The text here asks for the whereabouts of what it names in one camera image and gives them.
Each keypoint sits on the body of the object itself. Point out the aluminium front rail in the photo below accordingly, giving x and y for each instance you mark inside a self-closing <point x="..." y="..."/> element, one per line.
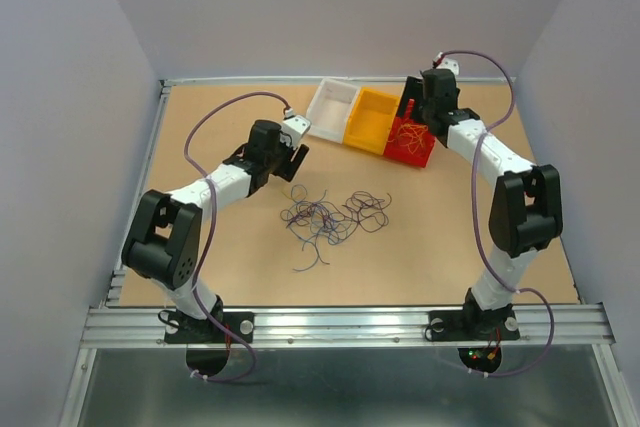
<point x="334" y="327"/>

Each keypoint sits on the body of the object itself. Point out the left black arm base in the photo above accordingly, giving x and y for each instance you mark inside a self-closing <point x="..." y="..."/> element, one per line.
<point x="181" y="329"/>

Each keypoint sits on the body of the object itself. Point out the yellow plastic bin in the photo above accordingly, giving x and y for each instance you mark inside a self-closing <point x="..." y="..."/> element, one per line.
<point x="370" y="121"/>

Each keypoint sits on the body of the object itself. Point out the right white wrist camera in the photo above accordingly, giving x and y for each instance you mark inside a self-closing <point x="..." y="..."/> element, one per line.
<point x="442" y="61"/>

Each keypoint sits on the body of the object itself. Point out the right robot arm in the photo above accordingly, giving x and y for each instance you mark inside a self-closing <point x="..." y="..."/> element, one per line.
<point x="526" y="207"/>

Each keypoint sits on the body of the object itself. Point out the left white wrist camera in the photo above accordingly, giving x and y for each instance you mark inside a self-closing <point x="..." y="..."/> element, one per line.
<point x="293" y="130"/>

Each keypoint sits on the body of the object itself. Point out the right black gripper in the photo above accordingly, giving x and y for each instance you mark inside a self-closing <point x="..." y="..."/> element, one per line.
<point x="413" y="89"/>

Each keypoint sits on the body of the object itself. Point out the white plastic bin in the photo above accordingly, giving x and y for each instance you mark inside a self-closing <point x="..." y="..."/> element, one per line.
<point x="330" y="109"/>

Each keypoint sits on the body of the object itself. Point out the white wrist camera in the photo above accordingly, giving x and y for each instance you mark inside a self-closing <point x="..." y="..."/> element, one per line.
<point x="293" y="130"/>
<point x="442" y="61"/>

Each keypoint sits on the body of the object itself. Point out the red plastic bin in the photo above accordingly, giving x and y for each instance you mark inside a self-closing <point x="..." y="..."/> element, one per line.
<point x="409" y="142"/>

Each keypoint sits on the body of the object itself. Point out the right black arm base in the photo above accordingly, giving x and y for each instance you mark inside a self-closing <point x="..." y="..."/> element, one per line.
<point x="471" y="323"/>

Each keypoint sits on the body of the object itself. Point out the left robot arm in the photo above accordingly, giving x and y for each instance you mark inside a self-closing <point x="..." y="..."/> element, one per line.
<point x="162" y="243"/>

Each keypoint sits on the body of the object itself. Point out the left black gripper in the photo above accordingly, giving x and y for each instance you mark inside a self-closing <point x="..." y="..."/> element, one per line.
<point x="294" y="163"/>

